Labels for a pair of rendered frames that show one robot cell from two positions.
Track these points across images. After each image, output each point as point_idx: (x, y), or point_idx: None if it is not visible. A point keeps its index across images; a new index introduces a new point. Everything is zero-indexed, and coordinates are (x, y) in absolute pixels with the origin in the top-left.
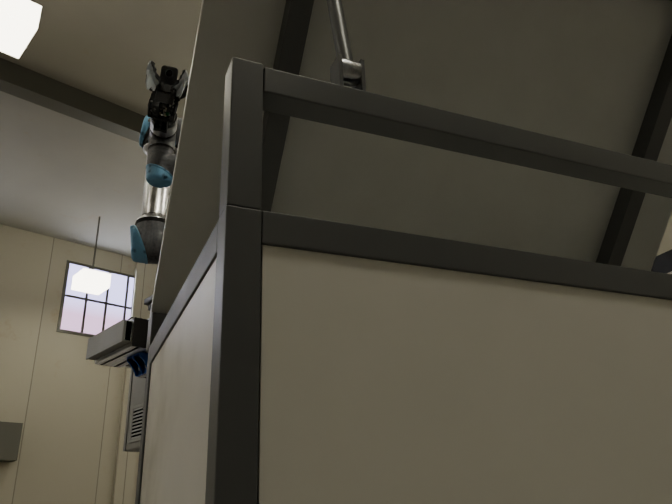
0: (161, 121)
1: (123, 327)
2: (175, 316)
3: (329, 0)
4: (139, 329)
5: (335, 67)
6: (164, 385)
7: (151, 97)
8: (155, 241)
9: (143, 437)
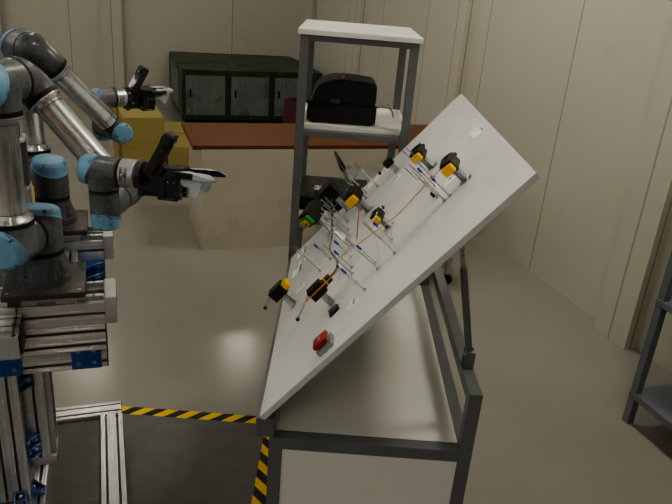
0: (157, 194)
1: (18, 345)
2: (370, 454)
3: (468, 311)
4: (21, 336)
5: (471, 357)
6: (340, 473)
7: (179, 192)
8: (35, 249)
9: (279, 483)
